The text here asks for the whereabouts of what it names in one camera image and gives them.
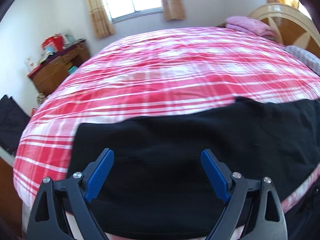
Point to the red bag on floor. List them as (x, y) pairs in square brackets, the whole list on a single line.
[(33, 111)]

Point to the teal boxes in desk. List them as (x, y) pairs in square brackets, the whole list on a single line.
[(72, 69)]

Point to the black pants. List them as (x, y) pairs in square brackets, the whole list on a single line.
[(157, 188)]

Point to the black folding chair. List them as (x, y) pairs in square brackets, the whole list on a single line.
[(12, 124)]

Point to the beige curtain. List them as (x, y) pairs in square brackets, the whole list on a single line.
[(173, 10), (102, 26)]

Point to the pink folded blanket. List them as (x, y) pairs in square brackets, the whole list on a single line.
[(250, 26)]

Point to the striped grey pillow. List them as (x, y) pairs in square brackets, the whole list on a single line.
[(306, 57)]

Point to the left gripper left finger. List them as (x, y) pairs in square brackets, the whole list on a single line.
[(48, 218)]

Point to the cream wooden headboard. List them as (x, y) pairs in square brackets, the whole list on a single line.
[(290, 25)]

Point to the floral bag on floor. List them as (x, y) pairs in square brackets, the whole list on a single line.
[(41, 98)]

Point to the brown wooden desk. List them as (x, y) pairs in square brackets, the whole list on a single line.
[(49, 75)]

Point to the left beige curtain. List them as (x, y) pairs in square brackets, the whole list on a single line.
[(102, 26)]

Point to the red gift bag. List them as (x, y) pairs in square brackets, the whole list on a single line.
[(54, 43)]

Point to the right beige curtain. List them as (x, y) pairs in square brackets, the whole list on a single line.
[(173, 10)]

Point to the red plaid bed sheet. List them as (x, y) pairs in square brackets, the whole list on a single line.
[(165, 72)]

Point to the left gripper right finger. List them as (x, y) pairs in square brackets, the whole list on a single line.
[(265, 218)]

